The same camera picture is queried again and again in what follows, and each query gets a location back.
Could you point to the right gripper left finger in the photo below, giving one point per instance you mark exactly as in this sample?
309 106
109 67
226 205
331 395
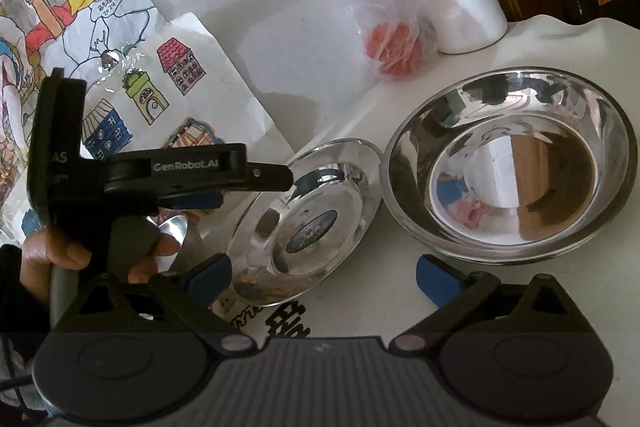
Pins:
189 295

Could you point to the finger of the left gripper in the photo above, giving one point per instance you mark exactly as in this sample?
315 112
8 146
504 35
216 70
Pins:
204 201
268 177

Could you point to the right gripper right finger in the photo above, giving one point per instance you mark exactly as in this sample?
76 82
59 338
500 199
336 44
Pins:
456 296

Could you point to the small steel plate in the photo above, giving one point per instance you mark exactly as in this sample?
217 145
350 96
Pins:
285 244

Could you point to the large steel bowl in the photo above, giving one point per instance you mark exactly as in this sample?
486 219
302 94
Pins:
512 166

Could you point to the person's left hand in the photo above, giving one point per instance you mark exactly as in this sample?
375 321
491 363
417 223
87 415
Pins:
47 249

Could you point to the small steel bowl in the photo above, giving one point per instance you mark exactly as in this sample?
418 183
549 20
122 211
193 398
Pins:
186 235

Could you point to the white printed table mat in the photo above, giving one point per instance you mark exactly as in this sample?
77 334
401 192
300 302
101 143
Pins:
284 320

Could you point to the houses drawing paper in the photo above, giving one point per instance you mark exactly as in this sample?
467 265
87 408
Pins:
178 89

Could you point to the red item in bag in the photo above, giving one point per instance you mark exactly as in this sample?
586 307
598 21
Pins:
394 50

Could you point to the coloured scene drawing paper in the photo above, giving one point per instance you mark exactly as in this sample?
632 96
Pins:
85 38

